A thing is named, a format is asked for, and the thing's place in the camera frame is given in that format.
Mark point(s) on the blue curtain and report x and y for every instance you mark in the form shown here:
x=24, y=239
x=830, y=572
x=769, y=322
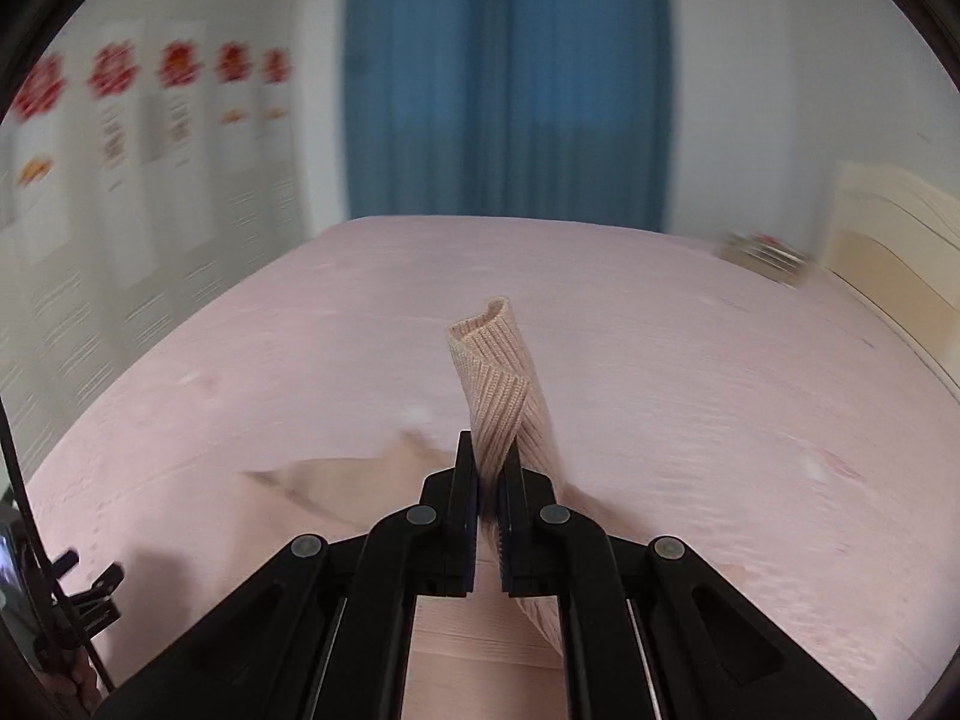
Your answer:
x=502, y=90

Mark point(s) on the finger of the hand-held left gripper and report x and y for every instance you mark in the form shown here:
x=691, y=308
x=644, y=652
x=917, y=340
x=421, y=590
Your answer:
x=94, y=607

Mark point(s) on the small patterned object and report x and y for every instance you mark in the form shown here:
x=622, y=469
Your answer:
x=765, y=255

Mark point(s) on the beige knit garment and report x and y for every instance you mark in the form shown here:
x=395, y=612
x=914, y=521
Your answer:
x=495, y=390

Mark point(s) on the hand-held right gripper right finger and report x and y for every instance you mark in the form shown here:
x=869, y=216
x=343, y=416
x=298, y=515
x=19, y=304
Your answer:
x=508, y=540

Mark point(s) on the cream wooden headboard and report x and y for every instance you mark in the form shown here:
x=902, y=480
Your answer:
x=892, y=255

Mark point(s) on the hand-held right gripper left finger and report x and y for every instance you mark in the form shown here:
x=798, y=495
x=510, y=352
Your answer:
x=467, y=532

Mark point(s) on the white red flower wall poster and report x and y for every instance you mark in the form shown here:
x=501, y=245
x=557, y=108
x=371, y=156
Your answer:
x=236, y=97
x=41, y=135
x=276, y=90
x=116, y=112
x=180, y=90

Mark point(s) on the pink bed sheet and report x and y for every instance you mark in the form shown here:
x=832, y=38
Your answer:
x=675, y=390

